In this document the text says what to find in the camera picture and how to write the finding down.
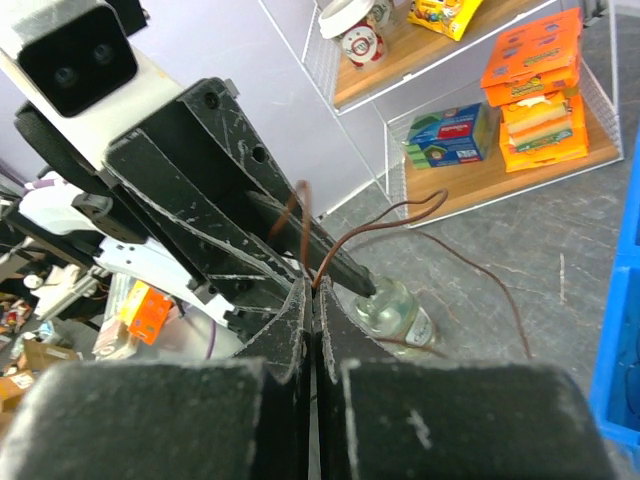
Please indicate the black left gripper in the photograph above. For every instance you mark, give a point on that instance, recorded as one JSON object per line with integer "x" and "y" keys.
{"x": 174, "y": 208}

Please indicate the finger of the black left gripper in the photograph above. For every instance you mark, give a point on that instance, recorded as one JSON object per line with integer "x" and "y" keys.
{"x": 291, "y": 228}

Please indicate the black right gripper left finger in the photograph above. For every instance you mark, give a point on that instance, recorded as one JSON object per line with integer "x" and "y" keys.
{"x": 243, "y": 417}

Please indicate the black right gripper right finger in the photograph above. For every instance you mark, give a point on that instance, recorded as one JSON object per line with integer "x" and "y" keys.
{"x": 381, "y": 417}

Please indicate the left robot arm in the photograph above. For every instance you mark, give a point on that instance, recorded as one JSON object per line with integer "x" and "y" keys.
{"x": 253, "y": 160}

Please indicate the clear glass bottle left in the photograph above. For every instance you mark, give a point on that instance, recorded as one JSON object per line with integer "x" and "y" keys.
{"x": 394, "y": 317}

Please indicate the blue green sponge pack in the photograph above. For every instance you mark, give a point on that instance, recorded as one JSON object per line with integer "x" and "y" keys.
{"x": 455, "y": 136}

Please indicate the white paper cup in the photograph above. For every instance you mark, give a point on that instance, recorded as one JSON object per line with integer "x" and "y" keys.
{"x": 352, "y": 25}
{"x": 384, "y": 13}

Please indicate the blue plastic bin near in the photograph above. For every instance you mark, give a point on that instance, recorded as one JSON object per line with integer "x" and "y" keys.
{"x": 614, "y": 395}

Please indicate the yellow candy bag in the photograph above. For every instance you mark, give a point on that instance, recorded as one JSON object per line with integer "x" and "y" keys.
{"x": 446, "y": 17}

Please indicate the orange snack box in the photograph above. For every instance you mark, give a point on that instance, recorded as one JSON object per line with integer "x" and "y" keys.
{"x": 533, "y": 78}

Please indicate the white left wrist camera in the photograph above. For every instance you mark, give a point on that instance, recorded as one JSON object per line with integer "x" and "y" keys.
{"x": 74, "y": 62}

